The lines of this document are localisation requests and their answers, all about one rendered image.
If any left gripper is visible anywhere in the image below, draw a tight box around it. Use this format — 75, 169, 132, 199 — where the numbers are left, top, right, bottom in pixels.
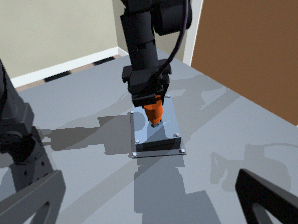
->
122, 38, 172, 106

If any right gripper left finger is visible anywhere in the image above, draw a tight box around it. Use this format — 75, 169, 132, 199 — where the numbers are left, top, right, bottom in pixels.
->
0, 170, 66, 224

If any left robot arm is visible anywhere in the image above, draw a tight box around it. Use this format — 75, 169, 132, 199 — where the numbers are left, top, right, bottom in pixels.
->
0, 0, 183, 189

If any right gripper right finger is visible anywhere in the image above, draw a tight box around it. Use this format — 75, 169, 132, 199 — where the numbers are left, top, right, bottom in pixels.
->
235, 169, 298, 224

